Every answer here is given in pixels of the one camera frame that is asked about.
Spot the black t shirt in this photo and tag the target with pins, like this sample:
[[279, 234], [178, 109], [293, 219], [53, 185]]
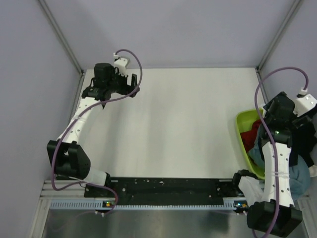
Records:
[[303, 138]]

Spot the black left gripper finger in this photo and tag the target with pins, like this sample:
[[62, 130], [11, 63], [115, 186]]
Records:
[[133, 93], [134, 82]]

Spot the right aluminium frame post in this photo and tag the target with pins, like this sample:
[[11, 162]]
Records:
[[291, 13]]

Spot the left aluminium frame post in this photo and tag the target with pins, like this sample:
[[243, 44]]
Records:
[[59, 34]]

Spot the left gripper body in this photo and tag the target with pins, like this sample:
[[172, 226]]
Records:
[[117, 84]]

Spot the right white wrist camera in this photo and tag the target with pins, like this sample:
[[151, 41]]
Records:
[[304, 104]]

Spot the blue t shirt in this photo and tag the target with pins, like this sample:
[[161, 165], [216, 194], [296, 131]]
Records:
[[299, 174]]

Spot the aluminium frame post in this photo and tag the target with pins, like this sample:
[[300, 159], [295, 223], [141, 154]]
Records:
[[59, 34], [291, 13]]

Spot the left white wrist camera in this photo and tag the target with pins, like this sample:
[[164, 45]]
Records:
[[121, 63]]

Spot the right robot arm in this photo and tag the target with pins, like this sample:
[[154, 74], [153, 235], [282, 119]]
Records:
[[271, 208]]

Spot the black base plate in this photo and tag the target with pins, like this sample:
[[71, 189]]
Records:
[[172, 191]]

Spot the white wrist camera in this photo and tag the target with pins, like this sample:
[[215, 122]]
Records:
[[304, 104], [121, 63]]

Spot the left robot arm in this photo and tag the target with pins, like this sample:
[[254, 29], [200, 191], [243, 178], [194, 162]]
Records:
[[66, 155]]

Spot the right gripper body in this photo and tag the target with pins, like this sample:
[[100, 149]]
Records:
[[291, 117]]

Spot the red t shirt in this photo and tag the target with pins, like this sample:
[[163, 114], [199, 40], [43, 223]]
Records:
[[249, 137]]

